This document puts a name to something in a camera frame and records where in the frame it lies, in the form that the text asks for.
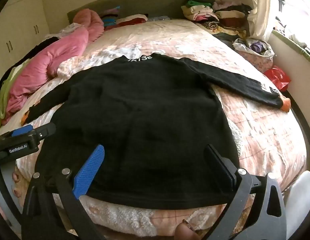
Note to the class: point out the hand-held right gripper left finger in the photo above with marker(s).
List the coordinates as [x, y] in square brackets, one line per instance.
[91, 170]

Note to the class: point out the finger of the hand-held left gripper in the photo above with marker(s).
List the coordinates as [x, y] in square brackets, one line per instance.
[22, 130]
[46, 130]

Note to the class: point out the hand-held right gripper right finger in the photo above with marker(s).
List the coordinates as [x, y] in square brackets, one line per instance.
[220, 166]

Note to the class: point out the black t-shirt with print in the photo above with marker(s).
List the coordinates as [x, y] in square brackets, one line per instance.
[145, 117]

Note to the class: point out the plastic bag of clothes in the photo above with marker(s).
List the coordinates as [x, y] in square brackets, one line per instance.
[255, 48]

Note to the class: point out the pile of folded clothes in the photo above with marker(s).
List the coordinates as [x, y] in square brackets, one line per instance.
[215, 12]

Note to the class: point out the light green cloth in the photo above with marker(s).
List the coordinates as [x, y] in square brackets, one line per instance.
[5, 90]

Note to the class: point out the brown rounded object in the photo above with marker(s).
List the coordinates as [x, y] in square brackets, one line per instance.
[185, 231]

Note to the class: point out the pink quilt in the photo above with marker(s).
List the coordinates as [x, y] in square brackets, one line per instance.
[57, 55]

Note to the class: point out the dark cloth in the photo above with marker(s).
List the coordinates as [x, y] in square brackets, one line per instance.
[45, 41]

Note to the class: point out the red plastic bag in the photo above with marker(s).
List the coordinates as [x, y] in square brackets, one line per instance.
[277, 77]

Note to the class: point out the cream wardrobe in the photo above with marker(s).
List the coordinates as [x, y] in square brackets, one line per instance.
[20, 17]

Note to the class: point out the striped colourful cloth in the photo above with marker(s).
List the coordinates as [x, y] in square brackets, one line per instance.
[111, 15]

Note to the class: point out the peach floral blanket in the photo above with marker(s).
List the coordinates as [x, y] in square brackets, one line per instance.
[170, 37]

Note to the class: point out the red cloth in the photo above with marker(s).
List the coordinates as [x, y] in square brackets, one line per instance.
[132, 21]

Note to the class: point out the green headboard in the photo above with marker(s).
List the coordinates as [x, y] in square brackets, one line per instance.
[135, 1]

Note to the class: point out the cream curtain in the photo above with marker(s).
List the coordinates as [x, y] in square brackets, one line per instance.
[263, 10]

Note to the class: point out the window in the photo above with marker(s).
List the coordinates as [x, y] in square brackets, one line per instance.
[297, 7]

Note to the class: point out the dark bed frame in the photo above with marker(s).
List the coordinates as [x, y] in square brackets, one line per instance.
[303, 120]

